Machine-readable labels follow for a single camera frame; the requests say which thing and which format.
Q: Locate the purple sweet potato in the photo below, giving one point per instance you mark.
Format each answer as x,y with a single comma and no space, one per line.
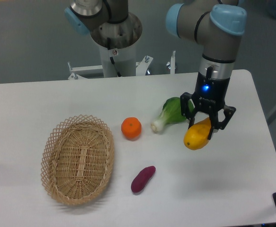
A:
141,180

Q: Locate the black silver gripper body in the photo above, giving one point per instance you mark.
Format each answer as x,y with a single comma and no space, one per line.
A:
211,86

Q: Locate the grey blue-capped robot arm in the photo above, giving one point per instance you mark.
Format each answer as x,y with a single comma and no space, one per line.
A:
217,25

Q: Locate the orange tangerine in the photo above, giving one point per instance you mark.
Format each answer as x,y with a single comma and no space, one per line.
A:
131,128

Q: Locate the yellow mango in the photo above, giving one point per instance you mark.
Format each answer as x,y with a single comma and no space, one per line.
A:
196,136

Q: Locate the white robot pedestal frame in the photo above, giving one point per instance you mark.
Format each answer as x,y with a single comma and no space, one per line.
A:
114,63

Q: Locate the woven wicker basket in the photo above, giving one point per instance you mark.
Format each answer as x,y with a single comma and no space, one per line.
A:
78,159

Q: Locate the green bok choy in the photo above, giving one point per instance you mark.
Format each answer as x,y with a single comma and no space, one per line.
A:
170,114

